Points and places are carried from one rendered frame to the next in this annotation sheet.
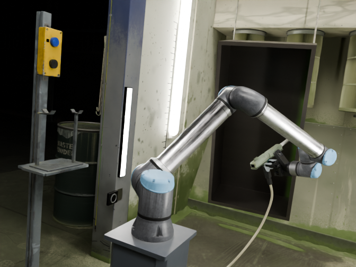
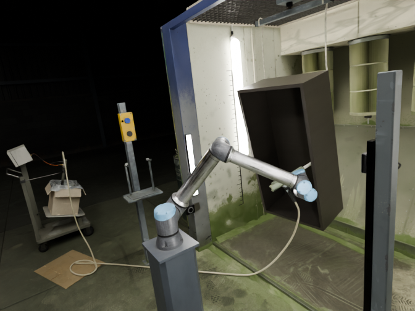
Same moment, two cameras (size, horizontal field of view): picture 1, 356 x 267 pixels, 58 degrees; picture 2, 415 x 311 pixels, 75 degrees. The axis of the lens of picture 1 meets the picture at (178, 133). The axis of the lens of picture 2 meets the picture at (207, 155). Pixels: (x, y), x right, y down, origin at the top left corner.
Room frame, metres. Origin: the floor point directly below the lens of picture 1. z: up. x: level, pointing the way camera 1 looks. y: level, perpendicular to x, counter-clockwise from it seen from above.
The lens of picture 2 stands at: (0.06, -1.10, 1.64)
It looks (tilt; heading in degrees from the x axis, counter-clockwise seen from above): 13 degrees down; 31
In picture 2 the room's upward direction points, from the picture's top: 7 degrees counter-clockwise
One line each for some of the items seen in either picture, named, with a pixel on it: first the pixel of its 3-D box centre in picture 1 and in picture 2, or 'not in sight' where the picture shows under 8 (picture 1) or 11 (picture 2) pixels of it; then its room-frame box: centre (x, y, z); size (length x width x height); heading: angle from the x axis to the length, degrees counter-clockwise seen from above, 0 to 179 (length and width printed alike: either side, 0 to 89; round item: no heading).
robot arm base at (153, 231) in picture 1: (153, 222); (168, 236); (1.38, 0.07, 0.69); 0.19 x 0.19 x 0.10
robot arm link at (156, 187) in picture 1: (156, 192); (166, 218); (1.39, 0.07, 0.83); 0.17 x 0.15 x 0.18; 18
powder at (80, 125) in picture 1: (89, 127); not in sight; (2.99, 0.83, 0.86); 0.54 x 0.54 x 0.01
